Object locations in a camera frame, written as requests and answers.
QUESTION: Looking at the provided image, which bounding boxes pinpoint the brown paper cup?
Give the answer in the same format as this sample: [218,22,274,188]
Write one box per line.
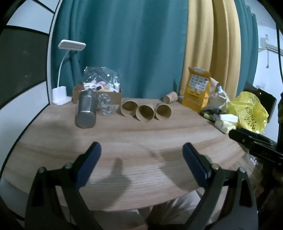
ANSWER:
[155,103,172,120]
[136,104,155,122]
[120,100,138,117]

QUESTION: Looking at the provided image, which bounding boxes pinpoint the small far paper cup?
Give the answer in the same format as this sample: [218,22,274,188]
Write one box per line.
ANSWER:
[163,91,178,104]

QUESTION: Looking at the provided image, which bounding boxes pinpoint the yellow plastic bag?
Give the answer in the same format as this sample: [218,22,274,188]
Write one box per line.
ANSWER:
[227,91,269,134]

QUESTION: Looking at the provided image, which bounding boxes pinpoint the white yellow boxes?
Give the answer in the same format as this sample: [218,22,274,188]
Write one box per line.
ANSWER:
[214,114,238,134]

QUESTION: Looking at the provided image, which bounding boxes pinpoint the orange snack bag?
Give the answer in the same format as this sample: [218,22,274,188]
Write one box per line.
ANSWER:
[182,67,211,113]

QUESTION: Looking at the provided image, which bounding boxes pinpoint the white air conditioner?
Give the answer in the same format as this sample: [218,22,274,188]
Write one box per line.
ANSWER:
[259,37,278,53]

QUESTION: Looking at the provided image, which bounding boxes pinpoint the stainless steel bottle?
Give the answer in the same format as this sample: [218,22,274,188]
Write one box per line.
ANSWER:
[75,91,98,129]

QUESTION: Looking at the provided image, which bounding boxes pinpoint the yellow curtain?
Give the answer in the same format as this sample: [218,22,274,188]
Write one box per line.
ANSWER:
[178,0,241,99]

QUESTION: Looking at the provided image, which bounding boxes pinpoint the white desk lamp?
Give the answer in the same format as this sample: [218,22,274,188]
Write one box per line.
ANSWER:
[52,39,86,106]

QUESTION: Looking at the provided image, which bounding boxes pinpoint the clear plastic bottle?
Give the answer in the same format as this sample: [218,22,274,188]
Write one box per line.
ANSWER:
[97,93,116,116]

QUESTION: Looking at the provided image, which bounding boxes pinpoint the cardboard box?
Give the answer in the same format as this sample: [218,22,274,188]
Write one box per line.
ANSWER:
[72,84,122,104]

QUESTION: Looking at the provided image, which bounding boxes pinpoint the clear bag of toys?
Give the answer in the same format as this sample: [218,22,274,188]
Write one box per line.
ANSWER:
[82,67,121,93]

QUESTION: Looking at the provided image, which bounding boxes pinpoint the teal curtain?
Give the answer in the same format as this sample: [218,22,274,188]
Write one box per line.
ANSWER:
[50,1,258,99]

